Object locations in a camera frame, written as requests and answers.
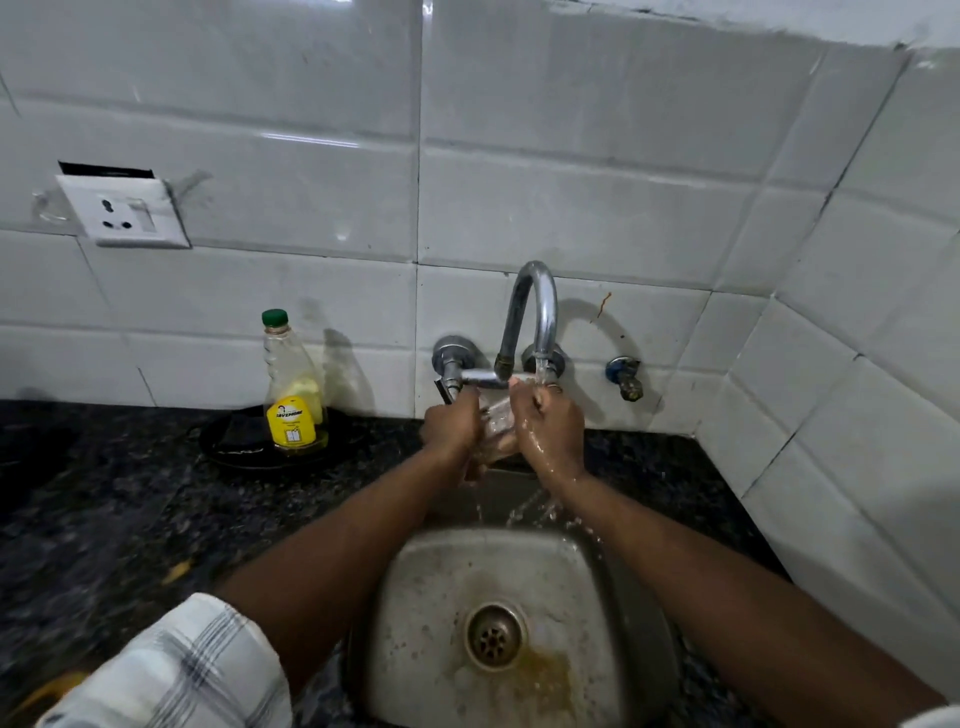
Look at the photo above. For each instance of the white plaid shirt sleeve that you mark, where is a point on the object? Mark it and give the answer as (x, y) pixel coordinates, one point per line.
(176, 667)

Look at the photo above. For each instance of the small brass wall tap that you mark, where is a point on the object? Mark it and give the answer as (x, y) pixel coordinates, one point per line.
(626, 377)

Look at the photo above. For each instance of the person's right hand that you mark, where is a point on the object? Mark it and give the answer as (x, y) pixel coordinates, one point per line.
(553, 435)

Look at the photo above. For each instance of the person's left fingers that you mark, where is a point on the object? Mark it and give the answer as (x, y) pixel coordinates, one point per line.
(469, 409)

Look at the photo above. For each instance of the person's left hand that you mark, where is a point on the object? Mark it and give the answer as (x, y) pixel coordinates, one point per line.
(448, 430)

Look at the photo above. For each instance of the dish soap bottle green cap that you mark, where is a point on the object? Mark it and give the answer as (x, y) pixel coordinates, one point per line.
(294, 390)

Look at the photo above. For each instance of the person's right fingers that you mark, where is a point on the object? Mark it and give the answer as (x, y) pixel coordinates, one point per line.
(529, 401)

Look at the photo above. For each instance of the black round plate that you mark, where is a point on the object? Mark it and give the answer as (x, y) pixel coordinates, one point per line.
(274, 439)

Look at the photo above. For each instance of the chrome curved sink faucet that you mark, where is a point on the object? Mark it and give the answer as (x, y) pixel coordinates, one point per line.
(517, 337)

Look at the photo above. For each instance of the person's right forearm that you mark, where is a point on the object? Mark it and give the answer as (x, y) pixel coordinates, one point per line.
(720, 600)

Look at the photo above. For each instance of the clear drinking glass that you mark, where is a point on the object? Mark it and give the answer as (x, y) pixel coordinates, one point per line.
(498, 433)

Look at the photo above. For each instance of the white wall power socket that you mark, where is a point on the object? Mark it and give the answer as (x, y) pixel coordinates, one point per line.
(124, 210)

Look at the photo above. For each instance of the person's left forearm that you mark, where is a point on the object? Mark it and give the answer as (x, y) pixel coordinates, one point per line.
(330, 555)

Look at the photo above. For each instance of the round metal sink drain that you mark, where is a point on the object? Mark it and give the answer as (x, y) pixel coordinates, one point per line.
(494, 637)

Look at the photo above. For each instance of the stainless steel sink basin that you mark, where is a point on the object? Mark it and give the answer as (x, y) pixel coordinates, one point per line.
(510, 630)

